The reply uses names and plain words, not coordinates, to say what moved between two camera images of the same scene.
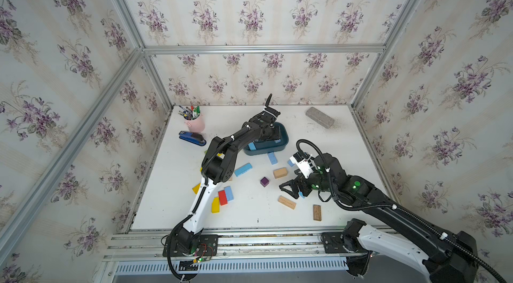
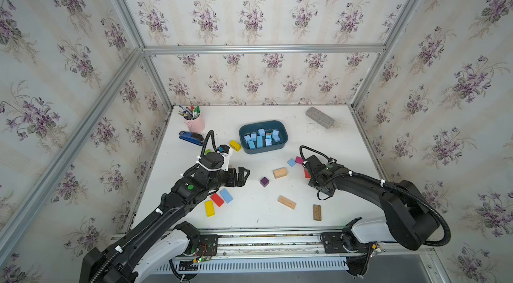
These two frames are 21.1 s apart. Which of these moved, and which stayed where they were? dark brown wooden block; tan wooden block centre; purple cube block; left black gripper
Moved: left black gripper
Stayed: purple cube block; tan wooden block centre; dark brown wooden block
